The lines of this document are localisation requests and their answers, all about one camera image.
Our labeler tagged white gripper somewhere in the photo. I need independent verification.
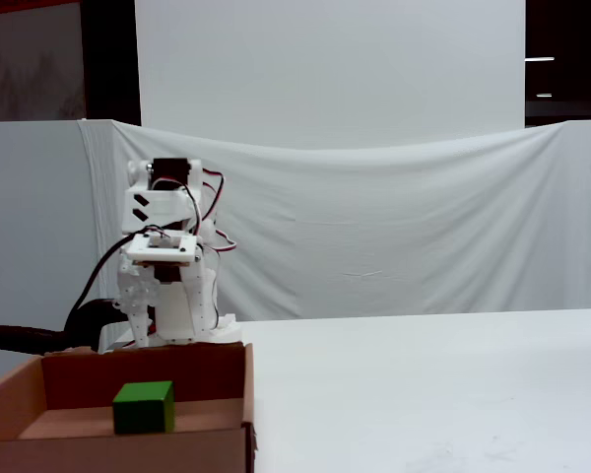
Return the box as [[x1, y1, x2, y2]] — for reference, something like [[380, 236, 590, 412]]
[[115, 245, 219, 351]]

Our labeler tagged green cube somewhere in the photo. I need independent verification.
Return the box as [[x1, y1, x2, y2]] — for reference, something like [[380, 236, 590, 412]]
[[111, 379, 177, 437]]

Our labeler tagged brown cardboard box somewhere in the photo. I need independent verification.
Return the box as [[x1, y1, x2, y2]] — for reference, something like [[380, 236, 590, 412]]
[[0, 341, 258, 473]]

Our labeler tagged black table clamp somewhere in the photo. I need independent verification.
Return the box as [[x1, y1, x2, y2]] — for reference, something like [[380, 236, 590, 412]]
[[64, 297, 129, 354]]

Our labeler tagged white partition panel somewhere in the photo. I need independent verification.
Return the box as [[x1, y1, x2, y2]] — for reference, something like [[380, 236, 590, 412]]
[[0, 119, 104, 380]]

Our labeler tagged white draped cloth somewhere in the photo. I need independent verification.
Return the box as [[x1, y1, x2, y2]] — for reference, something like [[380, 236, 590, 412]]
[[77, 117, 591, 322]]

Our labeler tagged white backdrop panel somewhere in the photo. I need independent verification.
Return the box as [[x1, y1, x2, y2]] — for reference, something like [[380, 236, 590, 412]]
[[133, 0, 528, 152]]

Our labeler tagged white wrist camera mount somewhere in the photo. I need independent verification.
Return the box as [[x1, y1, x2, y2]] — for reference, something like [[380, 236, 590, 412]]
[[119, 233, 202, 267]]

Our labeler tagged black camera cable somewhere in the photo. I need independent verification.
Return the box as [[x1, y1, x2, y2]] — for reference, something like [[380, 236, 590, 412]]
[[62, 224, 176, 332]]

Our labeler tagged red black servo wire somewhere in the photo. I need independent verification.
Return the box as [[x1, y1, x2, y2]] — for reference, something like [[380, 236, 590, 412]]
[[189, 168, 239, 258]]

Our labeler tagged thick black hose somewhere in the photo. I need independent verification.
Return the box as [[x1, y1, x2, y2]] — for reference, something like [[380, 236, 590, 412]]
[[0, 323, 71, 354]]

